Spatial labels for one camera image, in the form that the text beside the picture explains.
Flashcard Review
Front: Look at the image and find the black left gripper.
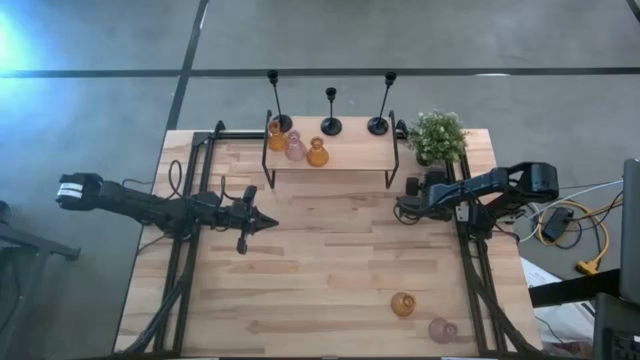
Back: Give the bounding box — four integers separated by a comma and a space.
219, 184, 280, 255

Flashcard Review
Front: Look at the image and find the pink glass candle holder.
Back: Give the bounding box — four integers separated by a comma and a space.
428, 317, 460, 345
284, 130, 308, 162

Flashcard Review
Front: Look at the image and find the amber glass candle holder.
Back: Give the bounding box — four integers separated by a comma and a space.
306, 136, 330, 168
267, 119, 289, 153
390, 291, 417, 318

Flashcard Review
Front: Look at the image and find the tall black metal candlestick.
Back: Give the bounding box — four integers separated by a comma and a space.
367, 71, 399, 137
266, 69, 294, 134

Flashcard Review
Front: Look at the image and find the short black metal candlestick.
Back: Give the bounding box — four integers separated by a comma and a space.
320, 87, 344, 137

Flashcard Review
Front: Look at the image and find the artificial green plant black pot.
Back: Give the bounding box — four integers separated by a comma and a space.
407, 110, 470, 169

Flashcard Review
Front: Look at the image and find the black power adapter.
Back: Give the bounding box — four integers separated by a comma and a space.
542, 207, 576, 244

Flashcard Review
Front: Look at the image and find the black desk edge bar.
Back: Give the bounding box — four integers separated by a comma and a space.
528, 268, 622, 308

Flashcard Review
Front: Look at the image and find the white paper sheet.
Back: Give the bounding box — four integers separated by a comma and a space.
519, 257, 596, 346

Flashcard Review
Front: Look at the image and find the grey cabinet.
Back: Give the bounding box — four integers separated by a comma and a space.
619, 158, 640, 306

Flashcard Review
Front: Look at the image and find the black equipment box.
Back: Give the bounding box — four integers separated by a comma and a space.
593, 292, 640, 360

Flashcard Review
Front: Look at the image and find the black metal stand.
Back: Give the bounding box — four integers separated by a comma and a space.
0, 199, 82, 360

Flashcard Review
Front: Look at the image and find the wooden shelf riser black frame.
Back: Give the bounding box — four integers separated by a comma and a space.
262, 109, 401, 190

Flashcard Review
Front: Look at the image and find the black aluminium rig frame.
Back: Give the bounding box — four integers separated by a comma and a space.
122, 119, 546, 360

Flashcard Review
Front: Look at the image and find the white cable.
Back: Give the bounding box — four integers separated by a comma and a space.
519, 178, 625, 244

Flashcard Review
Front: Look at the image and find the yellow extension cord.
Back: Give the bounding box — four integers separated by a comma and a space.
537, 199, 612, 277

